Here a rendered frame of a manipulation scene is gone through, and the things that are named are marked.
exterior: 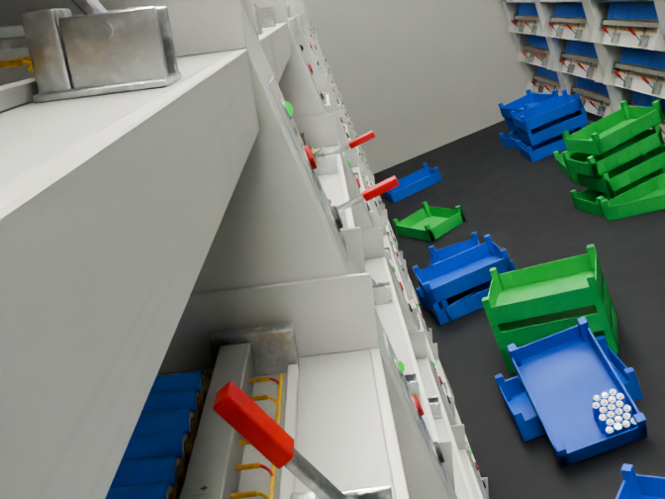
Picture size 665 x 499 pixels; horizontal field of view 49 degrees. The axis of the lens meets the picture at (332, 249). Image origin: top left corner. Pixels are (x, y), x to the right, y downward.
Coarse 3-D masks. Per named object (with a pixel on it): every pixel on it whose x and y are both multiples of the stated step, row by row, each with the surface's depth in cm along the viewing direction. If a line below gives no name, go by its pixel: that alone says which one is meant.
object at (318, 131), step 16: (304, 128) 111; (320, 128) 111; (304, 144) 110; (320, 144) 112; (336, 144) 112; (336, 160) 102; (320, 176) 93; (336, 176) 92; (336, 192) 85; (352, 224) 72; (352, 240) 54
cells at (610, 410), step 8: (616, 392) 164; (600, 400) 165; (608, 400) 164; (616, 400) 163; (624, 400) 164; (600, 408) 163; (608, 408) 163; (616, 408) 163; (624, 408) 161; (600, 416) 162; (608, 416) 162; (616, 416) 161; (624, 416) 160; (600, 424) 163; (608, 424) 160; (616, 424) 160; (624, 424) 159; (632, 424) 159; (608, 432) 159; (616, 432) 160
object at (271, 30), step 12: (252, 0) 48; (264, 0) 105; (276, 0) 105; (252, 12) 48; (264, 12) 88; (276, 12) 106; (252, 24) 49; (264, 24) 88; (276, 24) 100; (264, 36) 57; (276, 36) 73; (288, 36) 106; (264, 48) 54; (276, 48) 70; (288, 48) 100; (276, 60) 67; (276, 72) 65
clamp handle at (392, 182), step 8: (392, 176) 69; (376, 184) 69; (384, 184) 68; (392, 184) 68; (368, 192) 68; (376, 192) 68; (384, 192) 68; (352, 200) 69; (360, 200) 69; (368, 200) 69; (336, 208) 69; (344, 208) 69
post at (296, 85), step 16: (288, 32) 107; (288, 64) 108; (304, 64) 108; (288, 80) 109; (304, 80) 109; (288, 96) 110; (304, 96) 110; (304, 112) 111; (320, 112) 111; (352, 192) 115; (352, 208) 116; (368, 224) 116; (400, 304) 121; (432, 368) 128; (448, 416) 128
